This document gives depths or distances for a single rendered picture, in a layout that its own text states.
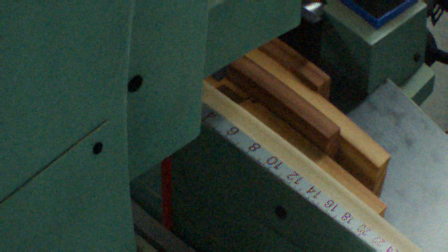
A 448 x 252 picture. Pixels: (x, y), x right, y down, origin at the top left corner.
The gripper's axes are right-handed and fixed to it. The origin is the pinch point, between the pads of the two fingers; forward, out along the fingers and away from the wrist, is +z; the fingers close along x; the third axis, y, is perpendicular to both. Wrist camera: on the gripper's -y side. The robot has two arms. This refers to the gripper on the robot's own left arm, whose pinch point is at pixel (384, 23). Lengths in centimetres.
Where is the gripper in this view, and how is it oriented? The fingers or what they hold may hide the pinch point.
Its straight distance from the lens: 132.7
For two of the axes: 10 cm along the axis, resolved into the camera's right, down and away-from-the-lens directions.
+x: -6.7, -5.9, 4.6
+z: -6.9, 7.2, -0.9
